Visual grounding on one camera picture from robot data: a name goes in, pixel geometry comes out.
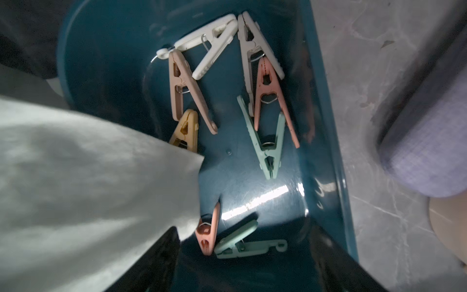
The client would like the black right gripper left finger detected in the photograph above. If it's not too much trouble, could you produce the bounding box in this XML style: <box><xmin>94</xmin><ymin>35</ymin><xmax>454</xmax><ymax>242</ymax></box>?
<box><xmin>107</xmin><ymin>226</ymin><xmax>181</xmax><ymax>292</ymax></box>

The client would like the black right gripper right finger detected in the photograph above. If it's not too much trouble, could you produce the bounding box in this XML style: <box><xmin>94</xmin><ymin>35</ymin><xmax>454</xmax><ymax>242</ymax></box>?
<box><xmin>310</xmin><ymin>225</ymin><xmax>386</xmax><ymax>292</ymax></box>

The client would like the small salmon clothespin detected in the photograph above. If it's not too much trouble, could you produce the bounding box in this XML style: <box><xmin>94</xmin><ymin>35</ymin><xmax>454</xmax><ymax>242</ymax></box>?
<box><xmin>195</xmin><ymin>201</ymin><xmax>221</xmax><ymax>256</ymax></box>

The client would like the mint green clothespin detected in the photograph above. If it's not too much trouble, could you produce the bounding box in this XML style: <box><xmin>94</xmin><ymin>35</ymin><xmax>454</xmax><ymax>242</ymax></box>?
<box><xmin>214</xmin><ymin>220</ymin><xmax>288</xmax><ymax>259</ymax></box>

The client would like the dark grey t-shirt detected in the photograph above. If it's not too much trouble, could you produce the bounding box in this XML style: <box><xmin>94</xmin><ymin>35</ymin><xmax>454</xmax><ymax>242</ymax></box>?
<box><xmin>1</xmin><ymin>0</ymin><xmax>73</xmax><ymax>79</ymax></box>

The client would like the beige round clock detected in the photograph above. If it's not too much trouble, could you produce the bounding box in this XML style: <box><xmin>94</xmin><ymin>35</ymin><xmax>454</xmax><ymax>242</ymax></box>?
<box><xmin>429</xmin><ymin>191</ymin><xmax>467</xmax><ymax>270</ymax></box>

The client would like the yellow clothespin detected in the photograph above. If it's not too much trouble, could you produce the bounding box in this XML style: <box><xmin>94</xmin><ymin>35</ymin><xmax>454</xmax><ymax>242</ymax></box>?
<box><xmin>169</xmin><ymin>109</ymin><xmax>199</xmax><ymax>153</ymax></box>

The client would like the lavender cloth item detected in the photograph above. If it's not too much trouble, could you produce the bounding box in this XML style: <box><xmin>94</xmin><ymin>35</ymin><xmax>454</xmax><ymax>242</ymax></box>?
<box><xmin>378</xmin><ymin>31</ymin><xmax>467</xmax><ymax>198</ymax></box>

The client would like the pink clothespin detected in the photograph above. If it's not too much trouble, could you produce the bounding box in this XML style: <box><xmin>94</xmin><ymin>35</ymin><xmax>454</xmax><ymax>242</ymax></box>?
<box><xmin>254</xmin><ymin>57</ymin><xmax>300</xmax><ymax>148</ymax></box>

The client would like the beige clothespin in tray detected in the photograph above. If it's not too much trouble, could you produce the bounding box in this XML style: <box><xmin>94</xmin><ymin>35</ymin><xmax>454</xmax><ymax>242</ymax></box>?
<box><xmin>169</xmin><ymin>49</ymin><xmax>218</xmax><ymax>135</ymax></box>

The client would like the dark teal clothespin tray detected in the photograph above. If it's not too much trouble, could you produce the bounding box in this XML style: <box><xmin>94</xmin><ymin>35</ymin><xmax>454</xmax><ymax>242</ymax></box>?
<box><xmin>57</xmin><ymin>1</ymin><xmax>358</xmax><ymax>292</ymax></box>

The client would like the grey-white clothespin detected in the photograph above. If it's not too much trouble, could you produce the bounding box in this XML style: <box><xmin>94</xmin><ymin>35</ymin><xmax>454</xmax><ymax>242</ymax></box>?
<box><xmin>238</xmin><ymin>11</ymin><xmax>285</xmax><ymax>118</ymax></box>

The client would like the white clothespin top tray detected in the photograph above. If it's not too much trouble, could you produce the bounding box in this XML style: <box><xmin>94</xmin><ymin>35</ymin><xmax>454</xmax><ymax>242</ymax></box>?
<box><xmin>156</xmin><ymin>14</ymin><xmax>238</xmax><ymax>80</ymax></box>

